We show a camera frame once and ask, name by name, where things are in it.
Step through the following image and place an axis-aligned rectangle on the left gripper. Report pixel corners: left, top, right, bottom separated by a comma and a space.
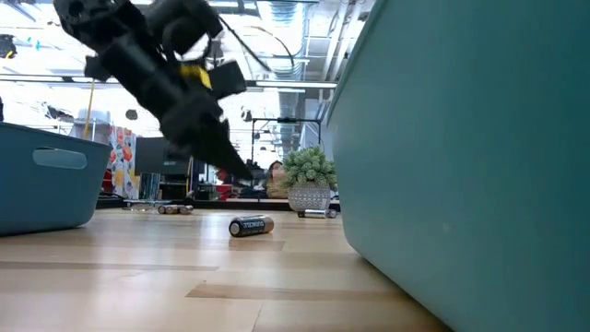
85, 27, 254, 181

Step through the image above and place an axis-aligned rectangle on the black copper-top battery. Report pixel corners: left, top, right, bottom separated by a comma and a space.
228, 214, 276, 239

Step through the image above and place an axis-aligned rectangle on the red background object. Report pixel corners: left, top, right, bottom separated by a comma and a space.
215, 168, 234, 200

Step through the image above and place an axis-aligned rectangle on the person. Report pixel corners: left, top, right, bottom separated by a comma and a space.
266, 160, 286, 180

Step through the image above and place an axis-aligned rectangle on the black monitor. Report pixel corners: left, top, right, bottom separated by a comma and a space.
134, 136, 195, 177

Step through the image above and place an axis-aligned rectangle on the brown wicker basket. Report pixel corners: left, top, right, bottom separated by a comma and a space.
265, 178, 289, 200

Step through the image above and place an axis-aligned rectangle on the yellow tape tag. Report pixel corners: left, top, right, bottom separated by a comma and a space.
178, 63, 214, 91

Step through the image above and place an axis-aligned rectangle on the round silver disc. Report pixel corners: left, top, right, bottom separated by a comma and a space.
122, 198, 172, 213

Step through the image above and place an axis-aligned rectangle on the colourful patterned cloth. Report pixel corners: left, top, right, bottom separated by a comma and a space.
106, 124, 139, 200

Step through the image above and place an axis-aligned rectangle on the green potted artificial succulent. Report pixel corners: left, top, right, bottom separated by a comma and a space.
277, 146, 338, 214

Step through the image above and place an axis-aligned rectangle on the green-teal tray bin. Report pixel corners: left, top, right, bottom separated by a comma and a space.
324, 0, 590, 332

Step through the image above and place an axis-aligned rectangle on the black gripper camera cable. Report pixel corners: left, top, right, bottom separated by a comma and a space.
216, 13, 297, 74

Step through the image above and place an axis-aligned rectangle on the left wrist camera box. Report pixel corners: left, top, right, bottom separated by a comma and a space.
147, 0, 225, 59

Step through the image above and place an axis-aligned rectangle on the long yellow cable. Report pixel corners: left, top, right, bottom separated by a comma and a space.
81, 77, 96, 140

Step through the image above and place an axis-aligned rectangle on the blue-teal bin with handles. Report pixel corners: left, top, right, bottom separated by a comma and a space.
0, 122, 113, 237

